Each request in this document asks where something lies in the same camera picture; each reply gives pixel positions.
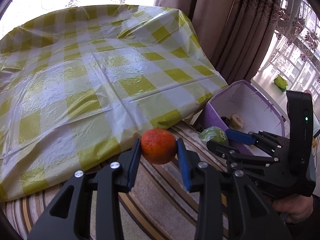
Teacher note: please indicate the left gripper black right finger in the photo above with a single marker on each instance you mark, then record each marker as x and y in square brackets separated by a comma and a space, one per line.
[250, 215]

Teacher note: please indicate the yellow-green checkered plastic cover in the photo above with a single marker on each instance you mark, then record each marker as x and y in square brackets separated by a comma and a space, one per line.
[78, 85]

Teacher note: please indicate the floral sheer curtain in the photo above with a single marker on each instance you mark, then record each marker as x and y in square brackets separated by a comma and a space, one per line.
[297, 17]

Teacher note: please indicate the striped brown sofa cover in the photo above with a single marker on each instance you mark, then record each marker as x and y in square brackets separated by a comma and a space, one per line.
[158, 207]

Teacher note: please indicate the dark round fruit back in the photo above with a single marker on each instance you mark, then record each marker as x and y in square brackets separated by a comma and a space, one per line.
[226, 120]

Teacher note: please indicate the right hand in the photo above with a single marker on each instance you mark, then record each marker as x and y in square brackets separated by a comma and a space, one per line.
[297, 208]

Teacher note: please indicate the green bananas on table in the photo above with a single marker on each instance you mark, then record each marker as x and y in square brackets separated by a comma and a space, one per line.
[281, 83]

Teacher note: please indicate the halved yellow fruit back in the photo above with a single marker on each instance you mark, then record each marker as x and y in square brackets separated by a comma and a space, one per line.
[237, 121]

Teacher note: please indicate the red-orange blood orange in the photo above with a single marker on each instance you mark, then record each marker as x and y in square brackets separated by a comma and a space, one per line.
[158, 146]

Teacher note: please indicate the brown curtain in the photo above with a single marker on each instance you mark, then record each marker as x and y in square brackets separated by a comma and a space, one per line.
[210, 21]

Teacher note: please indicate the purple-rimmed white cardboard box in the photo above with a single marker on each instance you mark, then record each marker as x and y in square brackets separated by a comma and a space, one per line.
[243, 99]

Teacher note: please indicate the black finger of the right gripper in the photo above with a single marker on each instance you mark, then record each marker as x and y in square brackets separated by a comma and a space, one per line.
[266, 142]
[232, 155]

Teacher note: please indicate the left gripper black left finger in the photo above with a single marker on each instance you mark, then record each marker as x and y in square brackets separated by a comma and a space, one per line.
[68, 215]

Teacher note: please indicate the green wrapped mango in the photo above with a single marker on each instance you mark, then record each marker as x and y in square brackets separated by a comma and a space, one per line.
[215, 134]

